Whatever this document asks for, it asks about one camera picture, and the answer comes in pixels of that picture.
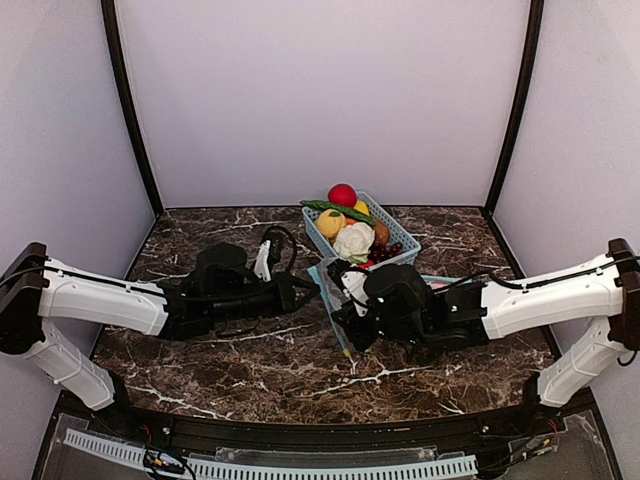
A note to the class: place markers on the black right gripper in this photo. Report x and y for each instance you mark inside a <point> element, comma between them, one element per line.
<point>350,325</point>

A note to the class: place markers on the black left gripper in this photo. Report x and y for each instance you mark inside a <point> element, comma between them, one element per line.
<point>286,291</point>

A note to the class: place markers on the clear zip bag blue zipper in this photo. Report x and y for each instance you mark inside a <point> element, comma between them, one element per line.
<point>436,282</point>

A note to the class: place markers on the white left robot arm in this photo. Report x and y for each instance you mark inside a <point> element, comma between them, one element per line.
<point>36,289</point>

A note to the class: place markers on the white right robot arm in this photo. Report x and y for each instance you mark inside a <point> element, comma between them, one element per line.
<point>483,307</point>

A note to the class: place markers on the red toy strawberry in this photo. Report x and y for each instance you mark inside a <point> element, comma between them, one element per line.
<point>366,265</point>

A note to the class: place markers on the dark purple toy grapes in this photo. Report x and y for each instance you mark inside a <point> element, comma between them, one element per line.
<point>382,252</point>

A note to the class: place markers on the white toy cauliflower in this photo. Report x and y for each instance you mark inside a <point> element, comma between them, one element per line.
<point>353,242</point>

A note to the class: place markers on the blue perforated plastic basket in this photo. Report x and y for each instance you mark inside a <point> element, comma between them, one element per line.
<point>411,246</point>

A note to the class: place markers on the brown toy kiwi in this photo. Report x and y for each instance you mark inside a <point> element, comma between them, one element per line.
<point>382,233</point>

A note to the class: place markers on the green toy cucumber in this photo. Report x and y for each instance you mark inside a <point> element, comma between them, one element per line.
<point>320,205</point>

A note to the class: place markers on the yellow toy lemon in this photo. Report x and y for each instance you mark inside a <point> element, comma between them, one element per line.
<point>362,207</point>

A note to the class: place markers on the red toy tomato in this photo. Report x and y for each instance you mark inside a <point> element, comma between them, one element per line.
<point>343,194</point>

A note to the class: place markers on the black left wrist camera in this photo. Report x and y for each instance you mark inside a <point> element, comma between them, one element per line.
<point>219,269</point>

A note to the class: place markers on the white slotted cable duct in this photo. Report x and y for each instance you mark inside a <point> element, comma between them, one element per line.
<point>231,463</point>

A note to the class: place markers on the black front frame rail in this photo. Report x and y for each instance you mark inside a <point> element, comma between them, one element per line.
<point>485,434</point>

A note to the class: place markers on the black right frame post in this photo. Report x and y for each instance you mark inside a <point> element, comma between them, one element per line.
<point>524,78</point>

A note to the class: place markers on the black frame post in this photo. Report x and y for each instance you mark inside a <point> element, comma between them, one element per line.
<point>524,78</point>
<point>119,69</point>

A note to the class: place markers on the black left frame post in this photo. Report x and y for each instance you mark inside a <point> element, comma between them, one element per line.
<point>119,69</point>

